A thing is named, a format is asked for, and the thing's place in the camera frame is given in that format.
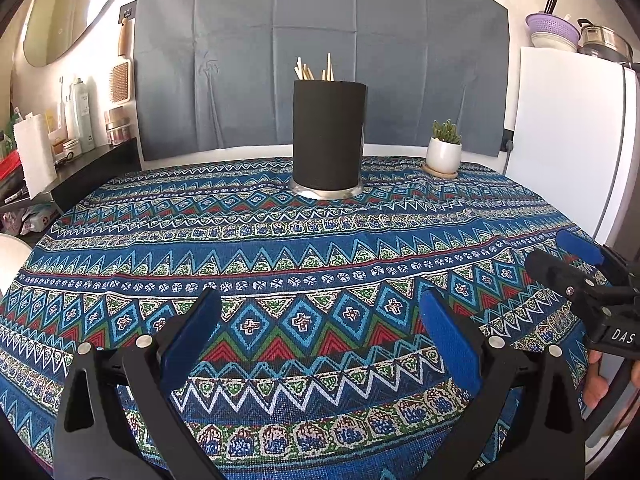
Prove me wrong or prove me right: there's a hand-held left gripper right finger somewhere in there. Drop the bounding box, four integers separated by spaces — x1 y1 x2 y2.
420 290 586 480

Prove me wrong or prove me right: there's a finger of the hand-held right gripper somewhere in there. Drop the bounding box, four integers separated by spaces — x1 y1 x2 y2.
555 229 632 287
525 249 602 307

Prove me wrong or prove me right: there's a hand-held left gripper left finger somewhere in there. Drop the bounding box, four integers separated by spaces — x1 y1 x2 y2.
54 287 226 480

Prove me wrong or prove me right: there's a black cylindrical utensil holder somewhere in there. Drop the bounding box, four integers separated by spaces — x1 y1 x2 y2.
289 79 368 200

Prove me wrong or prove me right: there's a bunch of wooden chopsticks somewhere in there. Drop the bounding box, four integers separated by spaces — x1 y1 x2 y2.
294 52 335 82

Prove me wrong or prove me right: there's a person's right hand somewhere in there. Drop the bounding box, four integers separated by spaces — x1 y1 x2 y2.
582 349 610 410

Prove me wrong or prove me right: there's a white refrigerator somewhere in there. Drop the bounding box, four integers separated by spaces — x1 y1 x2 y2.
502 46 640 261

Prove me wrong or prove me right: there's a blue patterned tablecloth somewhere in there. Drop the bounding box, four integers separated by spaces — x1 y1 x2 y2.
0 156 608 480

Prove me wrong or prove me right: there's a round wooden coaster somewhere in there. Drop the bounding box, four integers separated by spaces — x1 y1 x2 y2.
421 161 459 180

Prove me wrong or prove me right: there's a succulent in white pot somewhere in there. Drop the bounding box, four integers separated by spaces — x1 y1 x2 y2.
426 120 463 173

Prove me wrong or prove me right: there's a white round stool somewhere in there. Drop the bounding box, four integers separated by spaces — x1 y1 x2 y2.
0 232 32 297

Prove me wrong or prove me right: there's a black side shelf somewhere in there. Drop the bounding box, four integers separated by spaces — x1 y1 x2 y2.
0 144 143 213

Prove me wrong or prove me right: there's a pink printed packet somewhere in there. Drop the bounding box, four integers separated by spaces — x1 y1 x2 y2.
2 203 63 238

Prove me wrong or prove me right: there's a white bowl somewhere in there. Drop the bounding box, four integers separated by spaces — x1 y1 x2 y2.
530 31 580 53

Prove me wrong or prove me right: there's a metal pot with lid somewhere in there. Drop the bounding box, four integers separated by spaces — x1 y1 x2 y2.
577 19 635 66

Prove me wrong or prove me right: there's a pink cosmetic jar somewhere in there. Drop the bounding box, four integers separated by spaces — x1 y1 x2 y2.
105 107 132 146

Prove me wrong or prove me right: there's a purple colander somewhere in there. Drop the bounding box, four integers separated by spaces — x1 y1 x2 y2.
525 12 581 43

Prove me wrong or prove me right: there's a white spray bottle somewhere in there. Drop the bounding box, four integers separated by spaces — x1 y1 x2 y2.
70 77 96 153

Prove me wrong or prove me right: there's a wooden paddle hairbrush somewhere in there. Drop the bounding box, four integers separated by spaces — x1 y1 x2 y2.
109 59 133 106

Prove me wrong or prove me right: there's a grey wall cloth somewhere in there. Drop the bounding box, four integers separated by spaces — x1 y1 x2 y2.
131 0 511 163

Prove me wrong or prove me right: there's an oval wall mirror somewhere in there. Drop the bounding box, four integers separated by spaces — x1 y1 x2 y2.
22 0 136 67

